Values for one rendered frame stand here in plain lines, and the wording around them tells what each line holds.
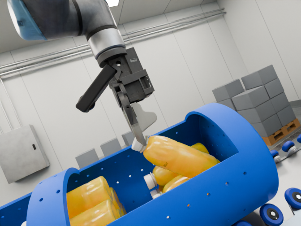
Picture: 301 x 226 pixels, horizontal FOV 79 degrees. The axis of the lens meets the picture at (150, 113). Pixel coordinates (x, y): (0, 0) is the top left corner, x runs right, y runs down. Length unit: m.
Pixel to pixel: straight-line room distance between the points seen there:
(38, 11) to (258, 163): 0.49
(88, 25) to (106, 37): 0.05
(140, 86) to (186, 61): 4.44
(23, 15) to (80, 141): 3.53
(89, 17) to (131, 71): 0.14
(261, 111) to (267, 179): 3.06
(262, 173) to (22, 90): 4.02
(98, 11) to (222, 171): 0.41
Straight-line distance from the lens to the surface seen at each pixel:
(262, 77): 3.69
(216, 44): 5.56
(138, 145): 0.40
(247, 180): 0.42
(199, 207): 0.39
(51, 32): 0.42
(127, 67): 0.42
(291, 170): 0.75
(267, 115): 3.57
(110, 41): 0.41
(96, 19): 0.44
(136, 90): 0.40
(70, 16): 0.42
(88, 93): 0.41
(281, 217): 0.53
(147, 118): 0.39
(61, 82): 4.05
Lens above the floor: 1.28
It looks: level
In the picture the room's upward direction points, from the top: 24 degrees counter-clockwise
